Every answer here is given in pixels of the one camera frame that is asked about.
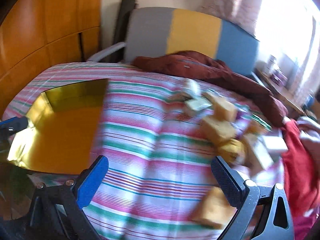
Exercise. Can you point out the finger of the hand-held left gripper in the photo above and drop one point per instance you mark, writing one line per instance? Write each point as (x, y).
(15, 125)

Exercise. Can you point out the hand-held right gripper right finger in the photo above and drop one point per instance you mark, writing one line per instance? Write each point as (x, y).
(227, 182)

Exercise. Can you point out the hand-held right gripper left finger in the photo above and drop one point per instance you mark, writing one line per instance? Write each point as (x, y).
(92, 182)

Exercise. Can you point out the yellow sponge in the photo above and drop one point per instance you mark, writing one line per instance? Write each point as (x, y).
(223, 110)
(212, 205)

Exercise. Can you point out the gold tin box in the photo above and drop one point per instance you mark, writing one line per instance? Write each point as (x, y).
(65, 135)

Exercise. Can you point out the pale torn sponge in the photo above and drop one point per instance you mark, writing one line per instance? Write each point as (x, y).
(217, 130)

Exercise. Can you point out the white foam block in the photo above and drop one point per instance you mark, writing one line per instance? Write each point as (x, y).
(273, 143)

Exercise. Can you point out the small green tin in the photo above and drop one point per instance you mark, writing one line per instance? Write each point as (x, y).
(197, 104)

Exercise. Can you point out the cream sock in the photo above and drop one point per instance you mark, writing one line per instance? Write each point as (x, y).
(191, 86)

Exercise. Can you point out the striped blanket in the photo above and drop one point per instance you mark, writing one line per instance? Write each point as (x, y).
(150, 142)

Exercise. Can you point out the red cloth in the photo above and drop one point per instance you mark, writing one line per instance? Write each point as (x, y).
(300, 165)

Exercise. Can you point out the pink white garment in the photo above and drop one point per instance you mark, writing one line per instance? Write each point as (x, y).
(310, 127)

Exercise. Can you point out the wooden wardrobe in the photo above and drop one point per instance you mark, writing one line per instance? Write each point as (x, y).
(45, 30)

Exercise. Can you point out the wooden side desk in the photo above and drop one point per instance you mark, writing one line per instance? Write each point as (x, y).
(280, 90)

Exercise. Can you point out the purple box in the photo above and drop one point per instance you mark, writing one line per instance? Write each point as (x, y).
(278, 76)

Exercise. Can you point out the maroon jacket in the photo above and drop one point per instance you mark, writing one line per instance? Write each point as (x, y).
(200, 66)

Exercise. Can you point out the black rolled mat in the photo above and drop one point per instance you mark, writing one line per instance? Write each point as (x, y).
(122, 25)

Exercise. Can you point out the sheer striped curtain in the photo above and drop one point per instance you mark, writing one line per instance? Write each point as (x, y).
(307, 55)

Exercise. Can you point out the grey yellow blue chair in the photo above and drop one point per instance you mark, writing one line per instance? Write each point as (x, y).
(192, 32)

